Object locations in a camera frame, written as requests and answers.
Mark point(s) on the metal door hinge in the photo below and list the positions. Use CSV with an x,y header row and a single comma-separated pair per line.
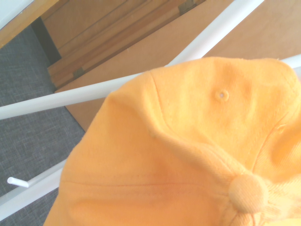
x,y
187,5
78,72

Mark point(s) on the white coat stand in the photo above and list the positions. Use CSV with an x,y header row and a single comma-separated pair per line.
x,y
70,96

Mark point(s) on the orange baseball cap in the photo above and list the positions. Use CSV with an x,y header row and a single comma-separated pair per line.
x,y
164,153

